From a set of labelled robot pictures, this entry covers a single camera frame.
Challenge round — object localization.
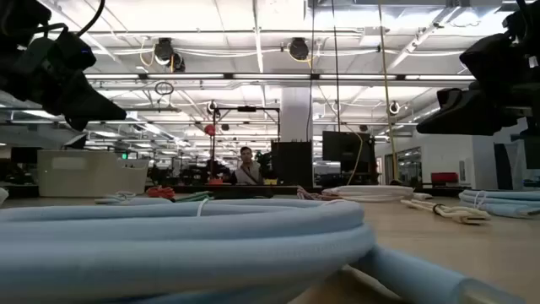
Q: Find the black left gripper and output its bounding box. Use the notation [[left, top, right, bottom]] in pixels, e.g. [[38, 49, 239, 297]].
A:
[[0, 35, 128, 133]]

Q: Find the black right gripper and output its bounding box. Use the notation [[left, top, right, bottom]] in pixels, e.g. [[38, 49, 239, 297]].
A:
[[416, 41, 540, 137]]

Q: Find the thin pale blue cable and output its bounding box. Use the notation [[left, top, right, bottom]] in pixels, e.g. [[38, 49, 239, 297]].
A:
[[94, 190, 138, 205]]

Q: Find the beige cable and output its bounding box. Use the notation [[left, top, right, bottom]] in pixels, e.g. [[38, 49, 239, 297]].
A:
[[399, 198, 493, 225]]

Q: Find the red USB cable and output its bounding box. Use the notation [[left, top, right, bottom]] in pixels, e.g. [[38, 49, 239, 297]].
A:
[[146, 185, 176, 200]]

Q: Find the white cable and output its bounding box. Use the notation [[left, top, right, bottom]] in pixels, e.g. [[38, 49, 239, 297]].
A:
[[332, 184, 434, 203]]

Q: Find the green USB cable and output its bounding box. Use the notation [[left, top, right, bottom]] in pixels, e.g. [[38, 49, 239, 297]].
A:
[[173, 190, 216, 204]]

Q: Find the thick light blue HDMI cable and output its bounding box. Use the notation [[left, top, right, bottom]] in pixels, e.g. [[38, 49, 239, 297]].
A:
[[0, 198, 527, 304]]

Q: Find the pink braided cable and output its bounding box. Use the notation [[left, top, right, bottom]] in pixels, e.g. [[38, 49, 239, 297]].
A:
[[296, 187, 338, 202]]

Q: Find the translucent white plastic bin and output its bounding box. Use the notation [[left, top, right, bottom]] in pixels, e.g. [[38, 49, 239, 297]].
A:
[[36, 149, 151, 198]]

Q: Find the red storage bin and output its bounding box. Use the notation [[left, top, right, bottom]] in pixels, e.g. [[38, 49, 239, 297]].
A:
[[430, 171, 460, 185]]

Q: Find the white structural column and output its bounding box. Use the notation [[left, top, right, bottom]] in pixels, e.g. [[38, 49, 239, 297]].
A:
[[280, 86, 314, 144]]

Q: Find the person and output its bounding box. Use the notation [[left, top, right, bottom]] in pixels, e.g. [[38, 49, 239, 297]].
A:
[[227, 146, 266, 186]]

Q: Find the black tall cabinet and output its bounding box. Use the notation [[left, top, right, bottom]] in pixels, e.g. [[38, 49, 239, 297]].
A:
[[271, 141, 314, 188]]

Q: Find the long ceiling light strip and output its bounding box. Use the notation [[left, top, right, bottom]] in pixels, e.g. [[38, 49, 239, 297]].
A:
[[84, 73, 477, 81]]

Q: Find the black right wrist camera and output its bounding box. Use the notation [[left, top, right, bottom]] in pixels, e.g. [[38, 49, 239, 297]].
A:
[[459, 32, 514, 81]]

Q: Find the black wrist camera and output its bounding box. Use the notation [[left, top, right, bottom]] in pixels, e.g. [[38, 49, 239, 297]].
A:
[[41, 25, 98, 73], [459, 32, 514, 81]]

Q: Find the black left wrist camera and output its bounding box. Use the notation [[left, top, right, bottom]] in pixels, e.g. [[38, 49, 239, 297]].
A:
[[41, 25, 98, 73]]

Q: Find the thick yellow hanging cable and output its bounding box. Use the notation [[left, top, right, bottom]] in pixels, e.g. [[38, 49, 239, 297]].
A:
[[376, 0, 401, 183]]

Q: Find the black hanging cable loop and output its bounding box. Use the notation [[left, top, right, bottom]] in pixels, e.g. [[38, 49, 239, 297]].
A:
[[154, 80, 175, 96]]

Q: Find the black ceiling cable reel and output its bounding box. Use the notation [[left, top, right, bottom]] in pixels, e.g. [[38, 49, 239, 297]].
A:
[[288, 36, 311, 62], [153, 36, 186, 73]]

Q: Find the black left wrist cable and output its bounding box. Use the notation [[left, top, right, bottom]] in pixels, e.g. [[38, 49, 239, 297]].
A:
[[40, 0, 106, 39]]

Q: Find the thin yellow drooping cable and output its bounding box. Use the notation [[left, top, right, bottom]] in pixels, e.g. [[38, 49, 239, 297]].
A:
[[352, 133, 365, 187]]

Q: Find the black wall monitor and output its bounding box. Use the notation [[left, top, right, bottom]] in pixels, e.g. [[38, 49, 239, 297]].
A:
[[322, 130, 375, 164]]

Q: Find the black distant station frame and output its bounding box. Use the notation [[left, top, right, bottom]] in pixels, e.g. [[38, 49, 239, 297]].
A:
[[212, 106, 283, 187]]

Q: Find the black aluminium table frame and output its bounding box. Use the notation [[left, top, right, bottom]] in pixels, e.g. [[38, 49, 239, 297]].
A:
[[0, 182, 476, 199]]

